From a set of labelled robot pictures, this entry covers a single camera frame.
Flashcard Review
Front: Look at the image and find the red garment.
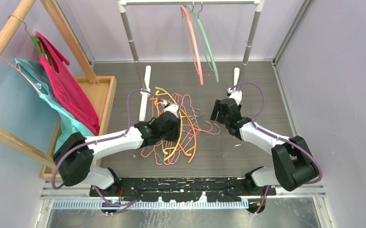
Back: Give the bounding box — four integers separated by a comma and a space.
35, 32, 100, 135

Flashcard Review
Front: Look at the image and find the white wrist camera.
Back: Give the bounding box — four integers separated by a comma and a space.
227, 88, 242, 105
161, 101, 180, 118

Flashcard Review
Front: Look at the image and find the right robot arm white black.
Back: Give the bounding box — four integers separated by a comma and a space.
211, 98, 322, 195

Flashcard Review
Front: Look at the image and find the mint green plastic hanger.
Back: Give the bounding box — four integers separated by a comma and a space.
184, 2, 220, 83

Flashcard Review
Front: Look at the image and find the metal clothes rack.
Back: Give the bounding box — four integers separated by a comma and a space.
117, 0, 265, 122

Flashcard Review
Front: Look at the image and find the pink hanger on wood rack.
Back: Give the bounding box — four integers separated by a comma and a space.
0, 54, 42, 95

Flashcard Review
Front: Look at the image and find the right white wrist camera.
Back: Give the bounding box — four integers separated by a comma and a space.
227, 88, 242, 105

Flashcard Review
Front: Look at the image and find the thick pink plastic hanger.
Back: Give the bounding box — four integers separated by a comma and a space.
180, 5, 204, 85

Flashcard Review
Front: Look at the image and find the teal garment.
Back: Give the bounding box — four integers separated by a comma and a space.
15, 58, 94, 151

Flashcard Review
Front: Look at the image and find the green hanger gold hook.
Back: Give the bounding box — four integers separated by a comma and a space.
8, 15, 54, 67

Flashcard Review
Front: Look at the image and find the yellow plastic hanger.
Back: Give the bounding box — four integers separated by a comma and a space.
155, 87, 183, 162

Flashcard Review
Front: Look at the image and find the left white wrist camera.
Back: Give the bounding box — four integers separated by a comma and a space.
161, 101, 180, 118

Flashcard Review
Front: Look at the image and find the wooden clothes rack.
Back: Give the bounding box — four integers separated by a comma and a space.
0, 0, 117, 181

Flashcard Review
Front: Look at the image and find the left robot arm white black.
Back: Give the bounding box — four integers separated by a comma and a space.
53, 105, 180, 196

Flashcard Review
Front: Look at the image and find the orange plastic hanger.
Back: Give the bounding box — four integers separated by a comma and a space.
141, 94, 200, 165

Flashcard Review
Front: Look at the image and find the aluminium frame rail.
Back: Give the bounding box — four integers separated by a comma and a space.
40, 183, 326, 210

